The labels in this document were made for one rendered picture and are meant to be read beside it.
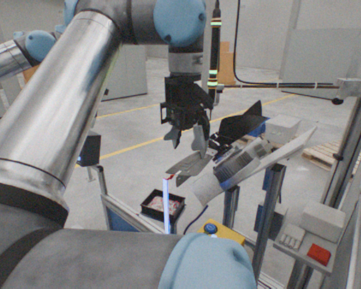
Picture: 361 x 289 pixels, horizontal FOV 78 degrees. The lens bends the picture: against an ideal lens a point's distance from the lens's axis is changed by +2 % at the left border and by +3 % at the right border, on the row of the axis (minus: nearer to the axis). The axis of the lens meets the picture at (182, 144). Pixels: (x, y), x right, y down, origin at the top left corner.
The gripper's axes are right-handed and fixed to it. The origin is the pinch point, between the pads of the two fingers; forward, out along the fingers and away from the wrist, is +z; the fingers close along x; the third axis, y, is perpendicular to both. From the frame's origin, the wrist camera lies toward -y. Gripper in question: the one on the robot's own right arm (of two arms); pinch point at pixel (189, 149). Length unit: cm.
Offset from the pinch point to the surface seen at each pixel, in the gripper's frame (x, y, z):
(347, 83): 25, -81, -9
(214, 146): -24, -55, 27
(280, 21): -420, -1346, -102
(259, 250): 9, -60, 89
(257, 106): -13, -82, 9
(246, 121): -6, -52, 8
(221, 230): 3.7, -16.6, 40.7
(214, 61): -24, -49, -18
